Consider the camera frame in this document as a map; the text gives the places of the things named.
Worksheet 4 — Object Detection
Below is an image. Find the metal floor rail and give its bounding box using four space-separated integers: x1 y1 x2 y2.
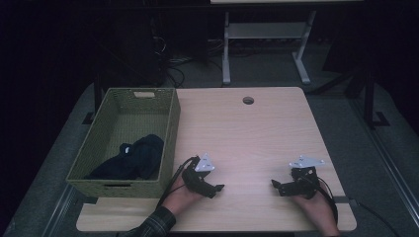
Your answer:
42 183 82 237
349 98 419 228

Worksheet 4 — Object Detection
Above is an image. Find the dark navy cloth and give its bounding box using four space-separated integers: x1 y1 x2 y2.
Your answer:
83 133 165 181

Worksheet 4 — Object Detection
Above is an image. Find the hand-held gripper black cable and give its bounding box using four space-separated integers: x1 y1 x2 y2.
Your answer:
157 155 201 207
304 176 340 226

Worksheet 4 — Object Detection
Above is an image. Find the bundle of black floor cables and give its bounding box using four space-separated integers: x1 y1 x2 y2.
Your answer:
154 34 225 89

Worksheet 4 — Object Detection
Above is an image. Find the black metal stand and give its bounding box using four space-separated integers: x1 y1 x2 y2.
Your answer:
361 63 391 130
81 73 104 125

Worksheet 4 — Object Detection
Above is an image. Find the left hand-held gripper black cable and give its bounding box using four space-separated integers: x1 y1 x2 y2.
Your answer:
157 155 201 207

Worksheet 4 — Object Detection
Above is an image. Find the white metal desk frame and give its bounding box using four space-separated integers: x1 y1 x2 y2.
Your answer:
209 0 364 87

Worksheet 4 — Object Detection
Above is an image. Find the person's left hand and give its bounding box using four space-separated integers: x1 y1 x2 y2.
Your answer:
162 176 206 216

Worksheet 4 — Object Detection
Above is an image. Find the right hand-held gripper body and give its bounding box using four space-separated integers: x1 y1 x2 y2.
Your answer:
289 155 326 200

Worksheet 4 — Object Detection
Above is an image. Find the person's right hand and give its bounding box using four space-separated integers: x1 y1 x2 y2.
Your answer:
291 183 340 231

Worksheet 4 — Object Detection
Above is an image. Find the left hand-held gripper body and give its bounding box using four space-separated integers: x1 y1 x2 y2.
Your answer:
181 152 216 196

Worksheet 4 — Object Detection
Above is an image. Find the green woven basket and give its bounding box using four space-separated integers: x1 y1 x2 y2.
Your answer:
65 87 182 199

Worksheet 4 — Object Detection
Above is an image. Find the black floor cable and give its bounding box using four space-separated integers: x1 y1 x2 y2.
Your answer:
349 197 401 237

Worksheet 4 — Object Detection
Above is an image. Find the right hand-held gripper black cable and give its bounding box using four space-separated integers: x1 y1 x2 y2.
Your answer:
304 176 340 226

